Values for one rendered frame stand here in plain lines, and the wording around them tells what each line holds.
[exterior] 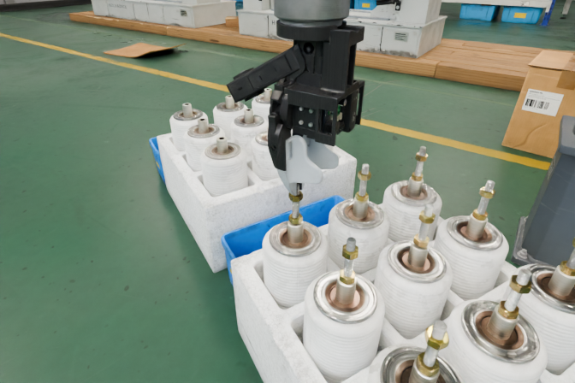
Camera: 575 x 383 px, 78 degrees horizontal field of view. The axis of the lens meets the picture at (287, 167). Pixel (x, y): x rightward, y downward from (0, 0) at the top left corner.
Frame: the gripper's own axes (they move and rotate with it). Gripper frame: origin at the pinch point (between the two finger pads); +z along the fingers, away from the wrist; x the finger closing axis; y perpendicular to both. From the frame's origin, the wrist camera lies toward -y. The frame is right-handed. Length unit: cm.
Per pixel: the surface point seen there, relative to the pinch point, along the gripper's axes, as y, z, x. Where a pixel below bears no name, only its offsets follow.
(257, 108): -38, 11, 42
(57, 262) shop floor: -56, 35, -12
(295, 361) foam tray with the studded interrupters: 7.9, 16.6, -11.9
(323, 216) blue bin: -8.3, 27.2, 27.2
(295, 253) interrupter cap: 2.4, 9.1, -3.0
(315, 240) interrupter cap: 3.3, 9.3, 0.8
